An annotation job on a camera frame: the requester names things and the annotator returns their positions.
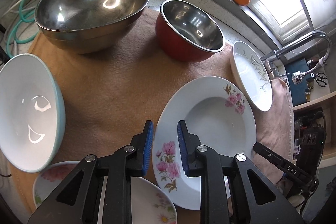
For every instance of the light blue ceramic bowl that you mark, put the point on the light blue ceramic bowl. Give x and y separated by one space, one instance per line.
33 114

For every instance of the deep plate pink roses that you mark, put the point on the deep plate pink roses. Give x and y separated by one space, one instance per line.
149 204

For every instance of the red steel bowl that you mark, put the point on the red steel bowl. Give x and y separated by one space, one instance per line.
187 33

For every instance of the large stainless steel bowl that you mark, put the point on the large stainless steel bowl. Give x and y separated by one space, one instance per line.
87 26

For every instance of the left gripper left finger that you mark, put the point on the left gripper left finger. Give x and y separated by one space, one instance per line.
142 143

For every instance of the white plate green leaf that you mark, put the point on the white plate green leaf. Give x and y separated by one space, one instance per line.
251 77

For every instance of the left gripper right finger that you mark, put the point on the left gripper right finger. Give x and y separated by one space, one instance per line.
188 143

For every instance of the black scissors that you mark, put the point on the black scissors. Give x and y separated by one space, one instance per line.
320 79

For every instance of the white plate pink flowers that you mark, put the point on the white plate pink flowers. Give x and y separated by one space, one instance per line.
215 110

